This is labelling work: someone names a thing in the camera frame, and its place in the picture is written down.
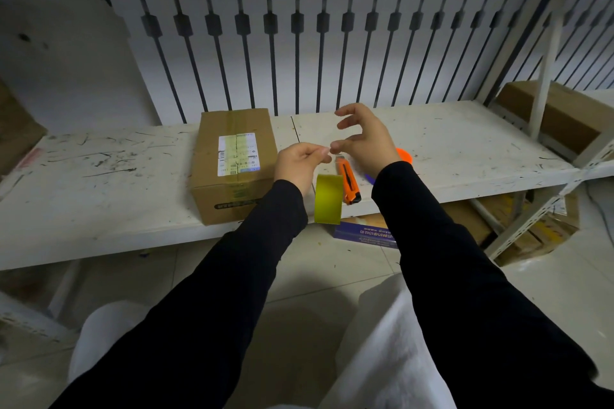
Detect person's left hand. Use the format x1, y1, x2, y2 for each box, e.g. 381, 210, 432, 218
273, 142, 333, 197

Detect person's right hand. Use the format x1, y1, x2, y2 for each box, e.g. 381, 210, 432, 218
330, 103, 403, 180

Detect person's left forearm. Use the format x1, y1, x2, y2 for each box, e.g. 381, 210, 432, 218
49, 179, 309, 409

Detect person's right forearm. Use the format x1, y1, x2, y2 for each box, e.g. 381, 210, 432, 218
371, 161, 614, 409

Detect orange utility knife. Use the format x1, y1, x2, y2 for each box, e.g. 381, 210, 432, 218
334, 155, 362, 205

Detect orange round plastic tool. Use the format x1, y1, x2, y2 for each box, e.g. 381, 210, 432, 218
364, 147, 413, 185

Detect white slatted panel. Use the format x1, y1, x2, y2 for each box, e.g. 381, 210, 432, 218
98, 0, 614, 125

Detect purple printed flat box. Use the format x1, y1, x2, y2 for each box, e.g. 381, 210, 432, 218
333, 219, 399, 250

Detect labelled brown cardboard box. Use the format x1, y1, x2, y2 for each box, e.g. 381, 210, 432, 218
189, 108, 279, 226

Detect white metal shelving rack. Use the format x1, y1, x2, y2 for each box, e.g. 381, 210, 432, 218
0, 0, 614, 343

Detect flattened brown cardboard pile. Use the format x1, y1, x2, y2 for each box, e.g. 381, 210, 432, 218
354, 192, 581, 266

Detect plain brown cardboard box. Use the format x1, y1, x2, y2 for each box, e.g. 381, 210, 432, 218
493, 80, 614, 156

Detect person's right leg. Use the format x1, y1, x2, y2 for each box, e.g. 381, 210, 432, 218
269, 274, 457, 409

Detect person's leg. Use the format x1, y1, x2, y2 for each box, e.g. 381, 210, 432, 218
269, 274, 457, 409
67, 300, 150, 383

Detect person's left leg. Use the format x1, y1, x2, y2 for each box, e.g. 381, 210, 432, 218
67, 300, 150, 383

